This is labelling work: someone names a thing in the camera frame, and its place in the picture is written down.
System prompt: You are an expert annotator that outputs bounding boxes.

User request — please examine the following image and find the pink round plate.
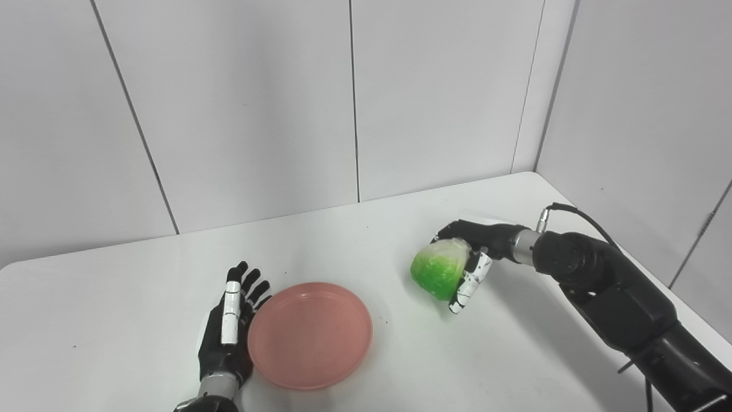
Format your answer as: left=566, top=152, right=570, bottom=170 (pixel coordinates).
left=247, top=282, right=373, bottom=391

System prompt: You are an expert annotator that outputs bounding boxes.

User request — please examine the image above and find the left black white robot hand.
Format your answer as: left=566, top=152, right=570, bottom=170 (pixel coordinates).
left=198, top=261, right=271, bottom=390

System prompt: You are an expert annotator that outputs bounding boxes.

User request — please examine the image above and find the green white cabbage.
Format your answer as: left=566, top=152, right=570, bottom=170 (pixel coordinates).
left=410, top=239, right=472, bottom=302

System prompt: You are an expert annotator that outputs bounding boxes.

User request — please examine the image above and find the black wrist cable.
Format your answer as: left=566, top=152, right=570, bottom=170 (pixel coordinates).
left=536, top=203, right=621, bottom=252

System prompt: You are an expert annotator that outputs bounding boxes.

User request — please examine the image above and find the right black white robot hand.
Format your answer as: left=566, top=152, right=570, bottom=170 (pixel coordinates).
left=436, top=220, right=530, bottom=315

